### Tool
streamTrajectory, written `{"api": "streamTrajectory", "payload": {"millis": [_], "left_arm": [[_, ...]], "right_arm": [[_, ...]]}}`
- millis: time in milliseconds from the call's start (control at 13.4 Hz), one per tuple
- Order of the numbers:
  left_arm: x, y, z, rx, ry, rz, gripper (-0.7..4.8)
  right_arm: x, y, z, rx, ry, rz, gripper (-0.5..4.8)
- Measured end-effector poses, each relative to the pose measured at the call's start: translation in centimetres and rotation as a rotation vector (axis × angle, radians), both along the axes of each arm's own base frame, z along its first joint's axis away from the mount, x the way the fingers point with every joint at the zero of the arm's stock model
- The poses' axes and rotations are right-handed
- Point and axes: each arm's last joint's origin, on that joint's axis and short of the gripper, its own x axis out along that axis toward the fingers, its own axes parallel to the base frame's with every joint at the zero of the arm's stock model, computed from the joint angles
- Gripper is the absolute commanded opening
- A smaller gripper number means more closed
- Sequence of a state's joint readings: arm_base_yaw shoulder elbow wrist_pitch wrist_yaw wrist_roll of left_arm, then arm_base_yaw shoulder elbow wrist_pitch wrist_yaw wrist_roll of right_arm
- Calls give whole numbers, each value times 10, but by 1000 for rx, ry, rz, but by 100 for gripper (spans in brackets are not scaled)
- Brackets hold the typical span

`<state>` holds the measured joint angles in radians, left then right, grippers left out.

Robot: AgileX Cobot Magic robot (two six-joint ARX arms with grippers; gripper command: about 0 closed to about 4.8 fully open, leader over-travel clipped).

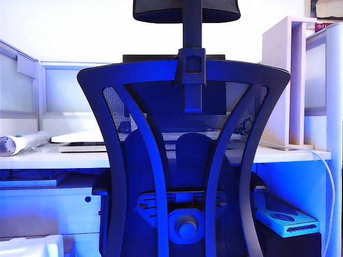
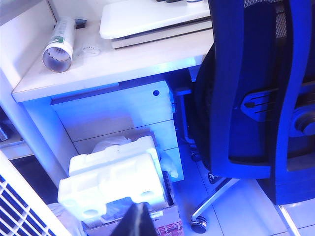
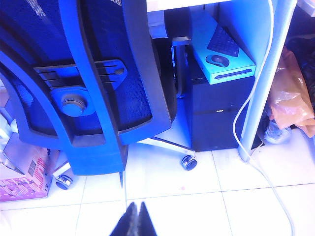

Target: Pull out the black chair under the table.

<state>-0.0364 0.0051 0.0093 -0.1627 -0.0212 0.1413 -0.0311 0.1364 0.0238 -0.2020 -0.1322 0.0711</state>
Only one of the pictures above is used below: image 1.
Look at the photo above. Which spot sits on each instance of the black mesh office chair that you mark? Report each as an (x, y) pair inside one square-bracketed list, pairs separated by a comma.
[(139, 134)]

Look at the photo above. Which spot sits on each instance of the black computer monitor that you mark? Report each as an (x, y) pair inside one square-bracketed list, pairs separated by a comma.
[(150, 59)]

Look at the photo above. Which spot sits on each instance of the small dark desk ornament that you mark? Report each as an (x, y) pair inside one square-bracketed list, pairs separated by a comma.
[(246, 124)]

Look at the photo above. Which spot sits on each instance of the flat white laptop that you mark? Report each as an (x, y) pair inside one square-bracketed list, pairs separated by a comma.
[(80, 148)]

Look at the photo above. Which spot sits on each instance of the frosted rear partition panel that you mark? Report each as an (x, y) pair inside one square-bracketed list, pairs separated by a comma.
[(64, 88)]

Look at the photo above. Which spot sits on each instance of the light wooden desk shelf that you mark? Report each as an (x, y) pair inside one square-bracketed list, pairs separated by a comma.
[(276, 80)]

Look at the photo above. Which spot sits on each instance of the white drawer cabinet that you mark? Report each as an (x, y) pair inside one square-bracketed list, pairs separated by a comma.
[(40, 203)]

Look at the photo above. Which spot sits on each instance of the sliding keyboard tray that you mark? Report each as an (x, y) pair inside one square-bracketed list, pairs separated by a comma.
[(26, 182)]

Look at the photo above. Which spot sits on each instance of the light blue cardboard box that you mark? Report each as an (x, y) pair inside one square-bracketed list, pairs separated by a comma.
[(294, 227)]

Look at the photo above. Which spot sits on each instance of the frosted side partition panel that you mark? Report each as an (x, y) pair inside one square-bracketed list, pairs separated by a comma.
[(13, 88)]

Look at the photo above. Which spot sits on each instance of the black computer tower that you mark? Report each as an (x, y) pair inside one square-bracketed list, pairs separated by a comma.
[(294, 247)]

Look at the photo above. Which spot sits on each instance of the magenta box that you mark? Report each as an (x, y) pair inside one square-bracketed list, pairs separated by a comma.
[(321, 26)]

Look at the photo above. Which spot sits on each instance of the white plastic container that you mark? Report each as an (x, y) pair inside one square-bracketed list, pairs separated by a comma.
[(26, 247)]

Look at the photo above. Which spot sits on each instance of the brown cardboard box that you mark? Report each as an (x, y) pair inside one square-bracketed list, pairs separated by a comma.
[(329, 9)]

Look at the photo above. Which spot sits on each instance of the white partition hanging bracket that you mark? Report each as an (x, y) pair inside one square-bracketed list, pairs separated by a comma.
[(26, 67)]

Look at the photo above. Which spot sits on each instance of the white rounded partition post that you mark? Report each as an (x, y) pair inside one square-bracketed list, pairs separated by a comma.
[(335, 107)]

